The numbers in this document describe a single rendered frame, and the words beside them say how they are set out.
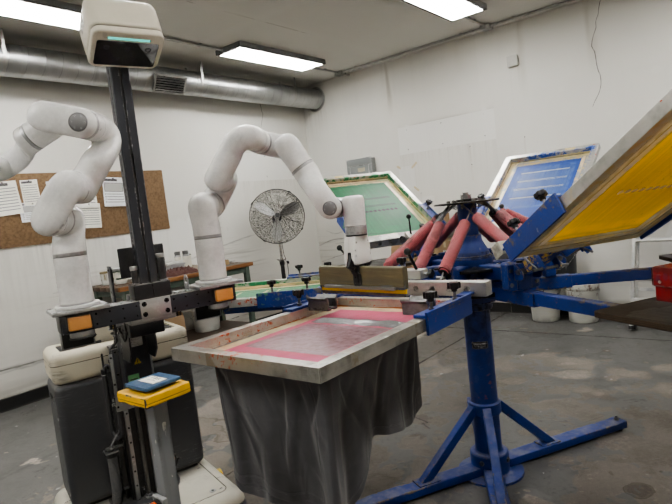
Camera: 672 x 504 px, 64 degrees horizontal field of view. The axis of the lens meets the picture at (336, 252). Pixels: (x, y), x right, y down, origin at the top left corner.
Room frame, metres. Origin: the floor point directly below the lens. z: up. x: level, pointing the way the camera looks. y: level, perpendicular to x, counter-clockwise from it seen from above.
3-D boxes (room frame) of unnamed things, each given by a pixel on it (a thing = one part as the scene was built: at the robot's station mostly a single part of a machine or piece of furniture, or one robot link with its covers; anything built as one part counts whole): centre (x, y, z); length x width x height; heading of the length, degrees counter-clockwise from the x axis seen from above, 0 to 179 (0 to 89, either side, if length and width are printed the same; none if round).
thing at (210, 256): (1.89, 0.45, 1.21); 0.16 x 0.13 x 0.15; 35
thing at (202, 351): (1.69, 0.04, 0.97); 0.79 x 0.58 x 0.04; 141
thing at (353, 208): (1.85, -0.04, 1.33); 0.15 x 0.10 x 0.11; 86
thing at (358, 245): (1.84, -0.08, 1.20); 0.10 x 0.07 x 0.11; 141
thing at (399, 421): (1.51, -0.08, 0.74); 0.46 x 0.04 x 0.42; 141
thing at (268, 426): (1.46, 0.23, 0.74); 0.45 x 0.03 x 0.43; 51
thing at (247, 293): (2.65, 0.27, 1.05); 1.08 x 0.61 x 0.23; 81
